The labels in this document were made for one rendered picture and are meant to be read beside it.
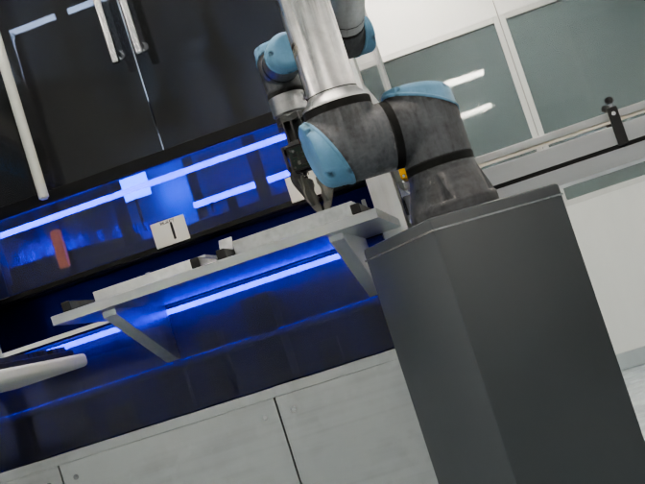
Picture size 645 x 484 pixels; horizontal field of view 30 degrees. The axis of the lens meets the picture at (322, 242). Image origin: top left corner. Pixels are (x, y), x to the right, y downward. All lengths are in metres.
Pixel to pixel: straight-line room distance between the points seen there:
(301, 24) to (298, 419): 1.10
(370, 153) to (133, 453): 1.21
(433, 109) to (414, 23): 5.55
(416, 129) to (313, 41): 0.22
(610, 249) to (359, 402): 4.70
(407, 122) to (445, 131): 0.06
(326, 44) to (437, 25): 5.53
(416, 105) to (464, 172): 0.13
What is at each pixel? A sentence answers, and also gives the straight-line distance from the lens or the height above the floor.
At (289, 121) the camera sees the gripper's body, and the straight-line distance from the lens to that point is 2.41.
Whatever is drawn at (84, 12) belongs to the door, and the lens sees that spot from 3.00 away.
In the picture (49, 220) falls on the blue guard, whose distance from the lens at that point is 2.95.
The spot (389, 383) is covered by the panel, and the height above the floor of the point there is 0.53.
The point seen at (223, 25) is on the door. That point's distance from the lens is 2.88.
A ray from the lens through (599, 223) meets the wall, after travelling 7.33.
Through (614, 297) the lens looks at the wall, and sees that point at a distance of 7.33.
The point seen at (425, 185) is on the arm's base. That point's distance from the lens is 1.96.
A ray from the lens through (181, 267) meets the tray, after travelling 2.56.
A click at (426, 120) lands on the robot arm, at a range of 1.97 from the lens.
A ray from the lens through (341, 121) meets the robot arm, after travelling 1.94.
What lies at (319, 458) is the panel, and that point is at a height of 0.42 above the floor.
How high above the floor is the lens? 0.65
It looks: 5 degrees up
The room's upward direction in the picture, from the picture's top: 18 degrees counter-clockwise
